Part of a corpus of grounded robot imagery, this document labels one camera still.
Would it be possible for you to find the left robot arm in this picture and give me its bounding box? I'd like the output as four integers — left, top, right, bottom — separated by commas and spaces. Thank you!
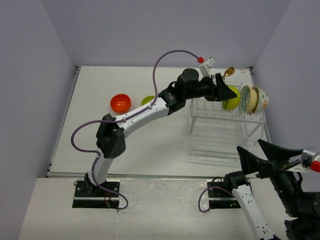
84, 68, 237, 197

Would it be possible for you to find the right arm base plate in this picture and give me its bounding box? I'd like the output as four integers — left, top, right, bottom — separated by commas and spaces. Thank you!
207, 176, 241, 209

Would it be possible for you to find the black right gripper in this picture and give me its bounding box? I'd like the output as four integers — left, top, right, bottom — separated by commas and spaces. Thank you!
237, 137, 304, 215

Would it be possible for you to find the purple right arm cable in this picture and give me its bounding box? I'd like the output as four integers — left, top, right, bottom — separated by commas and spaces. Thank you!
197, 186, 235, 213

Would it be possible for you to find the orange bowl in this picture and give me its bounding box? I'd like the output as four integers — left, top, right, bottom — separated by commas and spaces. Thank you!
110, 93, 132, 113
110, 99, 132, 113

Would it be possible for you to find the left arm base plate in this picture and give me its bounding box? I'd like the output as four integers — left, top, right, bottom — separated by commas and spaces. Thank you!
72, 180, 120, 209

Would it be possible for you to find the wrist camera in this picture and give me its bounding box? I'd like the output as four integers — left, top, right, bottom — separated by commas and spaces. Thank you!
288, 147, 320, 173
199, 57, 217, 78

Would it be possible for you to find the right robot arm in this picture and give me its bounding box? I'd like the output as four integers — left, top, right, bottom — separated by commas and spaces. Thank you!
223, 139, 320, 240

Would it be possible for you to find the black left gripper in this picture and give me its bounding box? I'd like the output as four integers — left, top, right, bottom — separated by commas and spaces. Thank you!
184, 73, 237, 102

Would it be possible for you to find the teal patterned white bowl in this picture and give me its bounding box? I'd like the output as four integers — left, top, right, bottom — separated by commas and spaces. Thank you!
238, 85, 259, 114

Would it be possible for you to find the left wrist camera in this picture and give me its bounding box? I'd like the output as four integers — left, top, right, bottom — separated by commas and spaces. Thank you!
199, 57, 217, 78

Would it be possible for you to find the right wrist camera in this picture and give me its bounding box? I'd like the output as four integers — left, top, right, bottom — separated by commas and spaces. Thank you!
288, 147, 320, 173

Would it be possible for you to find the gold spoon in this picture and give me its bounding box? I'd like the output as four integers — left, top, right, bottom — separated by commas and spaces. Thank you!
222, 66, 235, 79

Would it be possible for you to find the white wire dish rack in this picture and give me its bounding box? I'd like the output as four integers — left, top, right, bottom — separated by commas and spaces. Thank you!
188, 97, 266, 162

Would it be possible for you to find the yellow floral white bowl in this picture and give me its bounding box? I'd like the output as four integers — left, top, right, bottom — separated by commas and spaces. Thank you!
253, 86, 269, 115

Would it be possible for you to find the green bowl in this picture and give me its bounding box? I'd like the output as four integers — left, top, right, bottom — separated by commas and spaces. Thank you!
222, 85, 241, 111
141, 95, 155, 106

